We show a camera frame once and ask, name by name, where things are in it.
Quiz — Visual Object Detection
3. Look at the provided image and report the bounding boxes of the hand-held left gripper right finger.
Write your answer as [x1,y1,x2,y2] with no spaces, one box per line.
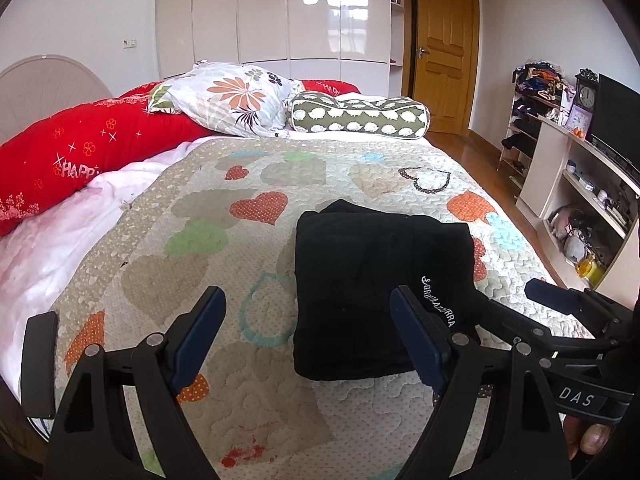
[390,285,573,480]

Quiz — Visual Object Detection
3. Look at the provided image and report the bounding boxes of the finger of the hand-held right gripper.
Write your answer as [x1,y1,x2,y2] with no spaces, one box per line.
[525,279,633,336]
[472,292,603,361]

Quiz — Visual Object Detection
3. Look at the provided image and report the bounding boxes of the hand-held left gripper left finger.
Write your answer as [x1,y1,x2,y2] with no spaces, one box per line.
[44,285,228,480]

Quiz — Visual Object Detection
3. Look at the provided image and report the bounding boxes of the black pants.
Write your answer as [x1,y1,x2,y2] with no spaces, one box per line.
[292,199,483,382]

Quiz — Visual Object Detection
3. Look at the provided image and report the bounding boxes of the person's right hand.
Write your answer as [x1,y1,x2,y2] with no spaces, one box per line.
[564,412,616,461]

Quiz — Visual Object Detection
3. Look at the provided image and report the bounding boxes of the yellow bottle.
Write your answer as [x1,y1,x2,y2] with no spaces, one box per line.
[575,255,606,283]

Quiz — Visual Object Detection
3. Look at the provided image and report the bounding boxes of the heart-patterned quilt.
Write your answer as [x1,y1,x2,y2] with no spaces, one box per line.
[47,135,596,480]

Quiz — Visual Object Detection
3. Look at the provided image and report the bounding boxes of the cream television cabinet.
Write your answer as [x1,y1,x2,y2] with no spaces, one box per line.
[516,115,640,301]

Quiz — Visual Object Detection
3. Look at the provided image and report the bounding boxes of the pale pink bed sheet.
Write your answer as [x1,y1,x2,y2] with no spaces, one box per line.
[0,130,441,391]

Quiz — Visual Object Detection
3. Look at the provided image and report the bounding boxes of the small purple clock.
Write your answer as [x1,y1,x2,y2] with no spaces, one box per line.
[565,106,593,136]

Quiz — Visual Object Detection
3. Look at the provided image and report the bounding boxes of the shoe rack with clothes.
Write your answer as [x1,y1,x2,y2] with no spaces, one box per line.
[497,62,576,191]

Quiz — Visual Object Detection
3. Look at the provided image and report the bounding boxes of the black television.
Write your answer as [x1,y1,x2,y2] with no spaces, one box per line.
[592,74,640,188]

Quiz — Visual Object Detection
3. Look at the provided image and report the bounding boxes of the ornate black clock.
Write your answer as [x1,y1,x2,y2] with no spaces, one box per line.
[572,69,599,111]

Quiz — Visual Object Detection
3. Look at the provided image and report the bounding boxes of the long red pillow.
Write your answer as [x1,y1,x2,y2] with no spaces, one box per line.
[0,79,361,238]

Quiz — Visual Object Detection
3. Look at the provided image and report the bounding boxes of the green patterned bolster pillow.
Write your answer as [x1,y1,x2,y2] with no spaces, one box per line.
[289,91,432,139]

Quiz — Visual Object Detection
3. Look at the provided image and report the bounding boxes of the white floral pillow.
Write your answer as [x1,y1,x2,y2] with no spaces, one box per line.
[147,61,306,138]

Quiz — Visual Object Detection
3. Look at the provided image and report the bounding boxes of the wooden door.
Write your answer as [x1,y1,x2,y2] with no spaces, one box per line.
[410,0,481,136]

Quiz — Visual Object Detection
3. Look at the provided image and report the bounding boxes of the round pink headboard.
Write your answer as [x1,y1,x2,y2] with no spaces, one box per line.
[0,55,115,146]

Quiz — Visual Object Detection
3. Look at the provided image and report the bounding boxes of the glossy white wardrobe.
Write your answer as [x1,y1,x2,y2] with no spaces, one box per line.
[156,0,405,83]

